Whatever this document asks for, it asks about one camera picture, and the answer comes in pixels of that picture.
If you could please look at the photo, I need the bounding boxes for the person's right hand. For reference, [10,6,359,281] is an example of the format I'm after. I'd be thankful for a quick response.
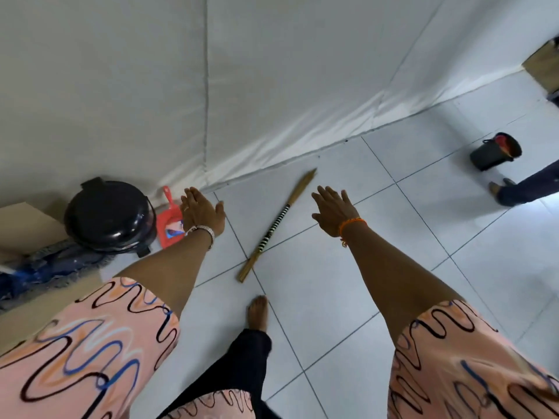
[311,186,363,237]

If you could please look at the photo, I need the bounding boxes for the person's left hand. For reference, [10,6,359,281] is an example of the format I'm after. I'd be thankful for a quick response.
[180,187,226,236]

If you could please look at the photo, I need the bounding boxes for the person's right forearm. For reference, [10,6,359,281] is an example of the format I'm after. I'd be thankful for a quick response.
[340,221,464,345]

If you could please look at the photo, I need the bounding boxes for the person's left forearm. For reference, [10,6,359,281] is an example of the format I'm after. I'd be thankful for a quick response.
[114,229,214,319]

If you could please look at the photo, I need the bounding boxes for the red plastic dustpan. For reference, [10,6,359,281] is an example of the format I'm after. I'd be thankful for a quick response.
[156,186,186,249]

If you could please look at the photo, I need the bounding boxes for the person's bare foot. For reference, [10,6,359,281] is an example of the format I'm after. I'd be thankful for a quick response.
[247,295,269,333]

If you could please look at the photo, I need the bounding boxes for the black lidded trash bin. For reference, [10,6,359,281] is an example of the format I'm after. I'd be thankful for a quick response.
[64,177,157,258]

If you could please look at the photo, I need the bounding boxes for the small black bucket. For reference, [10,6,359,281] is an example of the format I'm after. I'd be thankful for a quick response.
[469,132,523,172]

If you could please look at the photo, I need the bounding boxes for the black trousers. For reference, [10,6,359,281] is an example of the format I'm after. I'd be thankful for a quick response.
[157,329,280,419]

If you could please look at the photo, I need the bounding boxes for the pink patterned top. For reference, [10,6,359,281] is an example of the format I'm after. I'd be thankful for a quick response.
[0,277,559,419]

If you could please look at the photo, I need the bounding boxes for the brown cardboard sheet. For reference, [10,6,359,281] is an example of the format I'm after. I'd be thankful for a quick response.
[0,270,104,355]
[0,202,69,263]

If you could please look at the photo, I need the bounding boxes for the brown cardboard box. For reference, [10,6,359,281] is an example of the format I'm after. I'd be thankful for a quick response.
[522,37,559,95]

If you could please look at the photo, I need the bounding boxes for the white bead bracelet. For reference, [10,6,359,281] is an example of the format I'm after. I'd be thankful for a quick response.
[186,225,215,251]

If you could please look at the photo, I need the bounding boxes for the orange thread bracelet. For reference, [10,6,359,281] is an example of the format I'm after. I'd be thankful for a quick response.
[338,218,368,248]

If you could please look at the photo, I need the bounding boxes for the grass broom with striped handle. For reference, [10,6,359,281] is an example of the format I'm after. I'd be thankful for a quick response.
[237,168,318,283]

